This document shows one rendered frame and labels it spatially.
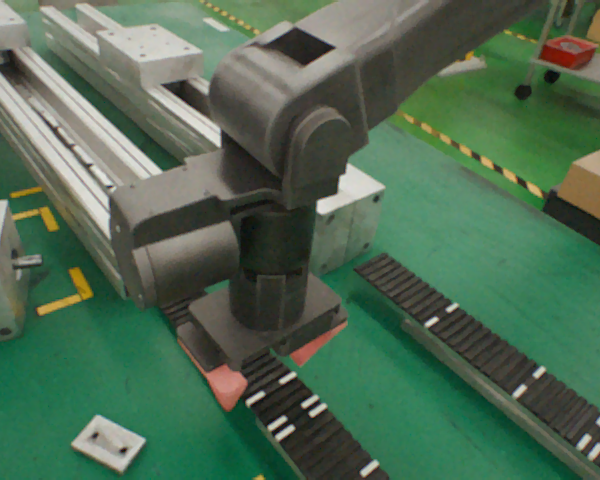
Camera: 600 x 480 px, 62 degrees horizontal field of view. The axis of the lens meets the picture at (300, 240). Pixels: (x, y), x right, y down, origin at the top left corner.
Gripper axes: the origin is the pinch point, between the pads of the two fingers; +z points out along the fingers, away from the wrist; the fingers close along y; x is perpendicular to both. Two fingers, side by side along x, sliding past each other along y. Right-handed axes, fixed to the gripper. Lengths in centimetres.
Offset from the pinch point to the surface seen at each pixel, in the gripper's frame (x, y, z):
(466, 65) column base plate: -172, -309, 76
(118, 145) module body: -35.1, -3.3, -5.4
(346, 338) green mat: -0.4, -11.2, 3.1
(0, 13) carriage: -82, -3, -9
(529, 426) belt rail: 17.1, -17.1, 2.2
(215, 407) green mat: -1.5, 3.9, 3.1
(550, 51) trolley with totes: -115, -301, 48
